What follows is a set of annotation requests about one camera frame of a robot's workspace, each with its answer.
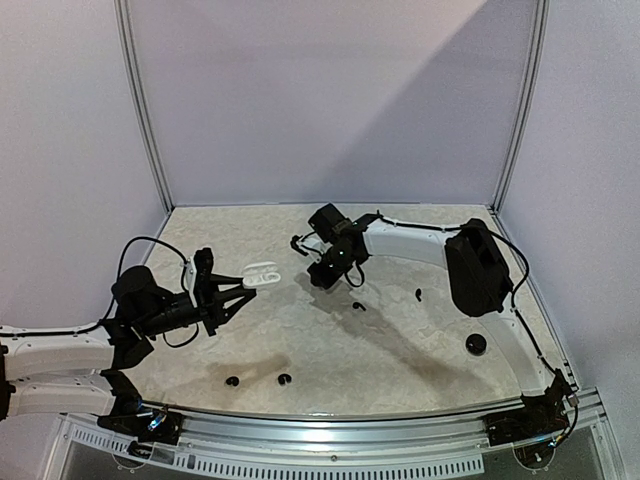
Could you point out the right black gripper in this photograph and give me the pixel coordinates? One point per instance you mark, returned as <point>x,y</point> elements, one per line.
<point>322,273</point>

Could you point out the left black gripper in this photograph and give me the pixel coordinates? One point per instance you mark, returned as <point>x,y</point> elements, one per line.
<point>212,306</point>

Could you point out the white earbud charging case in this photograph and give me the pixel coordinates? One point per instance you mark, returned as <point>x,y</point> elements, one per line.
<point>260,274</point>

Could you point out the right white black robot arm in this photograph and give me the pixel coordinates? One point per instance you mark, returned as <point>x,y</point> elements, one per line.
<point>479,279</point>

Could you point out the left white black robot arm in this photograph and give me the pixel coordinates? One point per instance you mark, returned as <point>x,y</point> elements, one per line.
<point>80,369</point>

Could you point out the black round charging case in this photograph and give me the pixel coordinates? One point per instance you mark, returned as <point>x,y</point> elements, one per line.
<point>476,344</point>

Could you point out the black ear-hook earbud right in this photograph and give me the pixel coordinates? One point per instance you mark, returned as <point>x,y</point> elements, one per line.
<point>284,379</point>

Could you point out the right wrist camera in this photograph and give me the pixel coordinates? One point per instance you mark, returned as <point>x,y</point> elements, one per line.
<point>308,245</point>

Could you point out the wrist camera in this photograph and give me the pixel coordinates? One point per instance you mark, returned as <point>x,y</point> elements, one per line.
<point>197,270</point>
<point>308,245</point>

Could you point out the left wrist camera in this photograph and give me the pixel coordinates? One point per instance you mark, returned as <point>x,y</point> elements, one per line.
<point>197,270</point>

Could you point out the aluminium front rail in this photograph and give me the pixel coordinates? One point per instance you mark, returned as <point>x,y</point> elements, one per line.
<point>443,446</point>

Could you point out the left aluminium corner post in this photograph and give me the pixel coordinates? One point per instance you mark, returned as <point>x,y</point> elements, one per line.
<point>124,22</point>

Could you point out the aluminium corner post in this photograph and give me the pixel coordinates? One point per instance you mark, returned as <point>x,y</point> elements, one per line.
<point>124,22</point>
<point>524,105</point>

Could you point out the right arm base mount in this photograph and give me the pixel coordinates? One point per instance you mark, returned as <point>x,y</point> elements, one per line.
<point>556,410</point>

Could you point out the right aluminium corner post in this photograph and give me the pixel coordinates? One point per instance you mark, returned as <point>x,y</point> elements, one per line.
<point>524,105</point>

